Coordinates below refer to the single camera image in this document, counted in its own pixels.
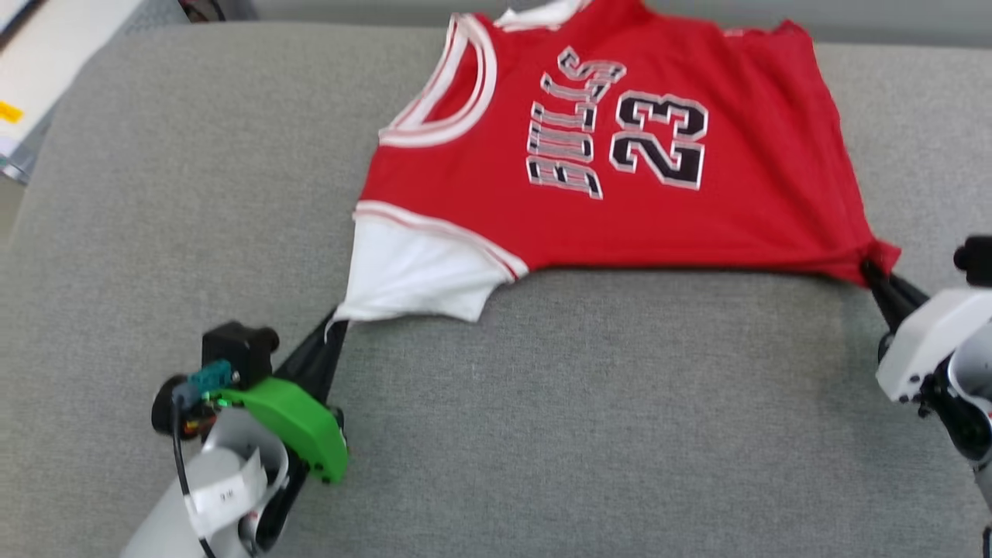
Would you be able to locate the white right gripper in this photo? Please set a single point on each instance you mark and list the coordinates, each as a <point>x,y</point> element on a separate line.
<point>926,341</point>

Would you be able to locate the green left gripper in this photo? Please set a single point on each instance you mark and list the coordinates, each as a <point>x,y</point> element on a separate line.
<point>298,422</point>

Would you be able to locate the red and white basketball jersey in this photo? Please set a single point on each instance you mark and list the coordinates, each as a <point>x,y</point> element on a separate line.
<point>620,155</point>

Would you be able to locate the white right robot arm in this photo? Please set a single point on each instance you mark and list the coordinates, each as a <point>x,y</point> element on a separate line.
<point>969,403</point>

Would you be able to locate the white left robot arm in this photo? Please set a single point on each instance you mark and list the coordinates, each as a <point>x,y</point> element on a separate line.
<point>201,504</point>

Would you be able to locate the yellow warning label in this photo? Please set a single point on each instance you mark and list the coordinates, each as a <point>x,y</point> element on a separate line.
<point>9,112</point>

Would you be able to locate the white equipment box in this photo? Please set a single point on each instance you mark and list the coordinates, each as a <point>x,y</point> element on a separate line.
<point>54,62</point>

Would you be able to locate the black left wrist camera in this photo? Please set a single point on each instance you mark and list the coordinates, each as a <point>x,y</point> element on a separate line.
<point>232,353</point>

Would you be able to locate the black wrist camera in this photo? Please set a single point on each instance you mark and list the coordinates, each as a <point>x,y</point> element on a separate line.
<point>232,353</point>
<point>976,260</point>

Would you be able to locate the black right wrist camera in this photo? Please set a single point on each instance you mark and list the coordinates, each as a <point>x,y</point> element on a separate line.
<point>976,260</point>

